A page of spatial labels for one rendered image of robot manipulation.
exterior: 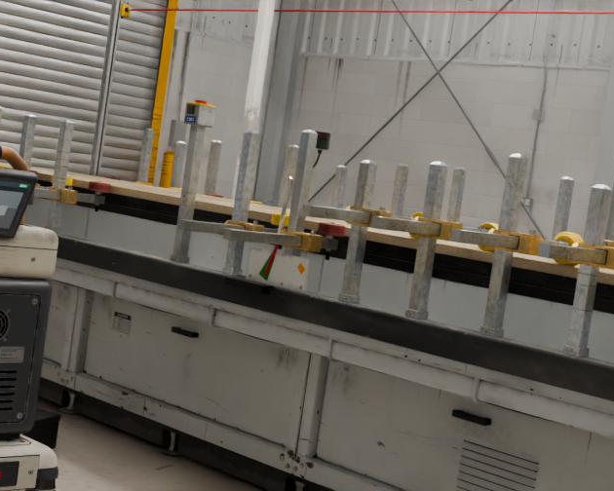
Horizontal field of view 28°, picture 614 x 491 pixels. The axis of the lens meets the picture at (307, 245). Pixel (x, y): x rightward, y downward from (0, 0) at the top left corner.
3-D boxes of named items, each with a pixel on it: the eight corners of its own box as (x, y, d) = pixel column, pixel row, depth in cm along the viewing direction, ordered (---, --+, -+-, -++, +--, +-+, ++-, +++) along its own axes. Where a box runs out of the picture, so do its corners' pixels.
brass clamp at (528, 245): (526, 254, 301) (529, 234, 301) (482, 246, 311) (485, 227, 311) (540, 256, 306) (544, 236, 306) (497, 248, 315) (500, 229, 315)
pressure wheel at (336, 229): (327, 261, 362) (332, 222, 362) (308, 257, 368) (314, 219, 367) (345, 262, 368) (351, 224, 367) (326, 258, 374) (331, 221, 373)
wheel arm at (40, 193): (2, 196, 427) (4, 183, 427) (-3, 195, 430) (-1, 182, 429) (103, 207, 458) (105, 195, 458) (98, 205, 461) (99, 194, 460)
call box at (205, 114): (196, 127, 392) (200, 102, 391) (182, 125, 397) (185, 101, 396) (212, 130, 397) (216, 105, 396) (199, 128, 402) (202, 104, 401)
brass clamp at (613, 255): (616, 270, 284) (619, 248, 284) (566, 261, 293) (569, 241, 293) (629, 271, 288) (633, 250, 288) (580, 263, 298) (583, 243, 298)
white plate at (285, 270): (304, 292, 354) (309, 258, 354) (245, 279, 373) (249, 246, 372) (305, 292, 355) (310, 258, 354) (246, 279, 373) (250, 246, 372)
